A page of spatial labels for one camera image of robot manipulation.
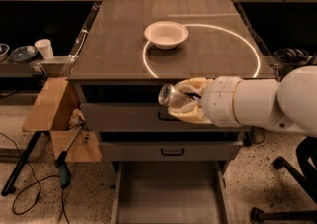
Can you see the grey drawer cabinet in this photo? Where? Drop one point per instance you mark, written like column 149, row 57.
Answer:
column 119, row 65

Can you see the blue handled tool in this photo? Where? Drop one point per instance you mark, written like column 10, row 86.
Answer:
column 60, row 162

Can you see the grey bowl at edge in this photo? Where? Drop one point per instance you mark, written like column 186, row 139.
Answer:
column 4, row 48

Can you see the middle grey drawer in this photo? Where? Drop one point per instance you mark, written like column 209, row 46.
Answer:
column 170, row 151

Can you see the white paper bowl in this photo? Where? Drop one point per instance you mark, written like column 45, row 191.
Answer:
column 166, row 35

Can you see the grey drawer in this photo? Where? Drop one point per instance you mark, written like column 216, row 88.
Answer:
column 170, row 151
column 190, row 192
column 132, row 117

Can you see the white paper cup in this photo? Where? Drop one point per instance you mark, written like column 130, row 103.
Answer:
column 45, row 48

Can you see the bottom grey drawer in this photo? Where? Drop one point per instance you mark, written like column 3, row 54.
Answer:
column 190, row 192

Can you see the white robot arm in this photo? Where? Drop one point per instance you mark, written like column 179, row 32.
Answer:
column 286, row 106

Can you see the top grey drawer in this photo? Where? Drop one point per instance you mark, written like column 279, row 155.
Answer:
column 132, row 117

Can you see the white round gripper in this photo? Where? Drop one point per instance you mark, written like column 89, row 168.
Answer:
column 218, row 100

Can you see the blue bowl on shelf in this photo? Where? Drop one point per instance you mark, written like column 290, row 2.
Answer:
column 23, row 54

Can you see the black metal stand leg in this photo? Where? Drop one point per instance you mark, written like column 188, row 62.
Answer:
column 9, row 186

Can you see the crumpled beige cloth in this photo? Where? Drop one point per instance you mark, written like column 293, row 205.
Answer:
column 76, row 119

